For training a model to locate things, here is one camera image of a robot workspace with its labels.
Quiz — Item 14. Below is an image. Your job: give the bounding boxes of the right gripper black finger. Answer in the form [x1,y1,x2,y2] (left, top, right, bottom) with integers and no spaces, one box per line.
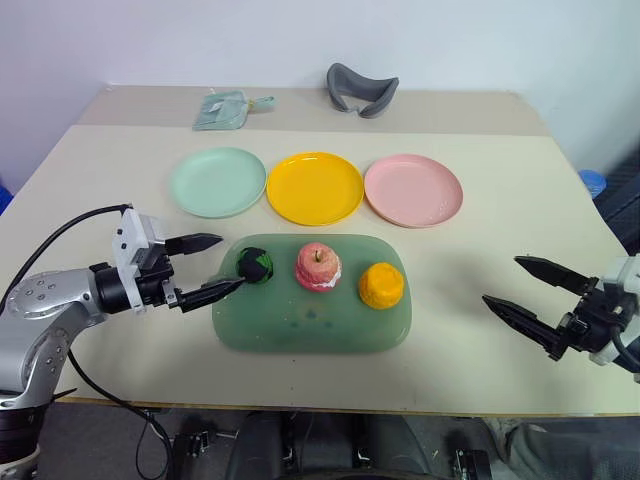
[513,255,599,297]
[481,294,570,360]

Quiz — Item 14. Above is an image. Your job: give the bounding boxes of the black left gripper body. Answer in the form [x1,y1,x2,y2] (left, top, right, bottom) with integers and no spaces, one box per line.
[133,240,183,312]

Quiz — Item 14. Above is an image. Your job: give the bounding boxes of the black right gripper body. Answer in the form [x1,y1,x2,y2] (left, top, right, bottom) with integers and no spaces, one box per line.
[548,276,627,360]

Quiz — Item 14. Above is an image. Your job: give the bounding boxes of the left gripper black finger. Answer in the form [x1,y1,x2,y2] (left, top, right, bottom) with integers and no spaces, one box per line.
[176,277,248,314]
[164,231,224,257]

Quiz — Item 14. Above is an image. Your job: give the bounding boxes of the green and black fruit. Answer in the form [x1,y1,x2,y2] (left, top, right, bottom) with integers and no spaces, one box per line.
[234,246,275,287]

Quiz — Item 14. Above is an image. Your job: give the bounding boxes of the mint green round plate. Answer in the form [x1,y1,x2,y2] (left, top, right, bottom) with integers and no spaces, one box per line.
[169,146,267,220]

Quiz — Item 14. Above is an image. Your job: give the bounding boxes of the yellow round plate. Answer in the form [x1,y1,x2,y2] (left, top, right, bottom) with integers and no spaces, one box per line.
[266,151,365,227]

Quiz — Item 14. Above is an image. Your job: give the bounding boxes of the orange yellow fruit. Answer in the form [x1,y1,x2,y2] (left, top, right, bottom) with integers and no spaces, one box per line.
[357,261,405,311]

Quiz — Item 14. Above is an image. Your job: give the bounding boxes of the pink round plate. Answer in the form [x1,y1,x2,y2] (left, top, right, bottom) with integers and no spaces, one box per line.
[363,154,464,230]

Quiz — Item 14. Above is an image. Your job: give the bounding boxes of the blue round container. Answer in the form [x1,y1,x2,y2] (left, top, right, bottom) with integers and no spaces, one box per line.
[577,169,609,200]

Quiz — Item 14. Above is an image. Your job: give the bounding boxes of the black mesh chair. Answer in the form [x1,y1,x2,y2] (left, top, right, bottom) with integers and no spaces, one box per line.
[591,148,640,257]

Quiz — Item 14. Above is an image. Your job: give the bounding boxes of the translucent green rectangular tray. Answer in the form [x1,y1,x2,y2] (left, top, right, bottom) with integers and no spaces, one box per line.
[210,232,416,356]

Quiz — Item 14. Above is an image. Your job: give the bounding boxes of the pink red apple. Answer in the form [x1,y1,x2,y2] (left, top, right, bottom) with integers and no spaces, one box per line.
[294,241,345,293]

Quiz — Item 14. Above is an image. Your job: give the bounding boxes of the grey fabric shape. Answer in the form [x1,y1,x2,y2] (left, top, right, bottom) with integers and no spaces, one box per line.
[492,418,640,480]

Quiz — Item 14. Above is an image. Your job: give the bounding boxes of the pale green folded cloth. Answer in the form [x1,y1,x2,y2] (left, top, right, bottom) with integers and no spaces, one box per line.
[191,88,250,133]

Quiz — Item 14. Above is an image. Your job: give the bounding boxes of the blue plastic object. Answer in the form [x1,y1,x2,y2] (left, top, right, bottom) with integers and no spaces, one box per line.
[0,172,14,217]

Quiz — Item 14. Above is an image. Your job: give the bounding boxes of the grey curved foam face pad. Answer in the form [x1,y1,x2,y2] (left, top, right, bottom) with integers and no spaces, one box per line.
[325,62,401,121]

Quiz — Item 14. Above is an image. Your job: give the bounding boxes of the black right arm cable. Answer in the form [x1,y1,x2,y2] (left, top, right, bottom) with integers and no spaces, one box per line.
[612,327,640,375]

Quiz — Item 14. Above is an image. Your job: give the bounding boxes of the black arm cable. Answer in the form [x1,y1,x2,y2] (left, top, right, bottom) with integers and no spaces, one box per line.
[612,327,640,375]
[0,202,135,314]

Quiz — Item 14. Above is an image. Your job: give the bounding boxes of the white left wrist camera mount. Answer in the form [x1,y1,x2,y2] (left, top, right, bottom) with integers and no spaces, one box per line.
[110,207,169,314]

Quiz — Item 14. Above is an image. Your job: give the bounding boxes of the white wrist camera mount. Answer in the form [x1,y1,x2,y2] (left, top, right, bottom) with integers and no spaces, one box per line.
[589,254,640,369]
[110,207,169,314]

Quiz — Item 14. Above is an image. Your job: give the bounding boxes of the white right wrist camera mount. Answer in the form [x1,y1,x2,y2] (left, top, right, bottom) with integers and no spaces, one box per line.
[589,254,640,369]

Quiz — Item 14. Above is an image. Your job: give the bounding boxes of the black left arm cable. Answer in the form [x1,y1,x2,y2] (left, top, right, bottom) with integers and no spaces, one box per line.
[0,202,135,314]

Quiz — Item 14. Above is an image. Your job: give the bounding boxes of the black cable under table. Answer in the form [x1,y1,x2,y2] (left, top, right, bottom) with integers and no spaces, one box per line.
[66,347,175,480]

